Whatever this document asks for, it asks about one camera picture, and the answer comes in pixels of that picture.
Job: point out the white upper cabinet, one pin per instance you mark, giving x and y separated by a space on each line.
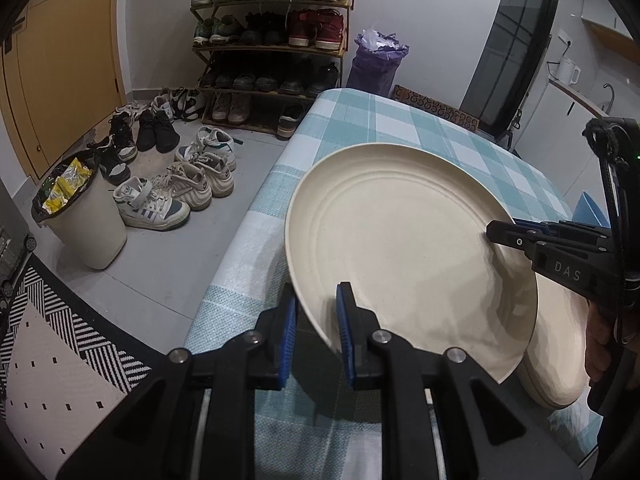
607 30

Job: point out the white wall socket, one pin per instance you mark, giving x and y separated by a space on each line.
564 38

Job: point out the person's right hand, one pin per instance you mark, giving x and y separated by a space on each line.
597 345

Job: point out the white electric kettle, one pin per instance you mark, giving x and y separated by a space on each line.
567 70

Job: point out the black framed glass door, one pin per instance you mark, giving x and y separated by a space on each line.
510 35

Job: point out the group of assorted sneakers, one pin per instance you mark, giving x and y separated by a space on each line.
200 185

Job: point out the yellow snack wrapper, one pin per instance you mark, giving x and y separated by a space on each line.
62 185

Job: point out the purple plastic bag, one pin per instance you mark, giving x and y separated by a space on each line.
370 72

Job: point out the white kitchen base cabinet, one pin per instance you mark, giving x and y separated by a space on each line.
555 115

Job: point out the stick floor cleaner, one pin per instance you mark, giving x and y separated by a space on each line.
515 125

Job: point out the black white patterned rug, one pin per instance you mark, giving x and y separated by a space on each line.
50 370

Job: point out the cream round plate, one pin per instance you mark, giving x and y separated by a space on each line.
555 350
400 260

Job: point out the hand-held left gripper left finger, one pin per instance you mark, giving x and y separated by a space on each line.
287 340

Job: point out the blue bowl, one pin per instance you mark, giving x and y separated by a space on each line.
587 210

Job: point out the chrome faucet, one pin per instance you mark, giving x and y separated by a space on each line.
609 96

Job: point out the white oil radiator heater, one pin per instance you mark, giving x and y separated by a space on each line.
10 260

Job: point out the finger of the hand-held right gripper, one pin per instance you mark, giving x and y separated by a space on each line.
502 232
532 225

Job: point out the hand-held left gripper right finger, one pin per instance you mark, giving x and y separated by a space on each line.
345 330

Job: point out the patterned doormat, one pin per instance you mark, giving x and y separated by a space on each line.
440 110

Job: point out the white trash bin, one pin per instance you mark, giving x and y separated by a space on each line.
85 225

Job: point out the wooden door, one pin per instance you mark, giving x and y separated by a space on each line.
65 60

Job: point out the teal checked tablecloth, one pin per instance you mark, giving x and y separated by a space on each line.
400 125

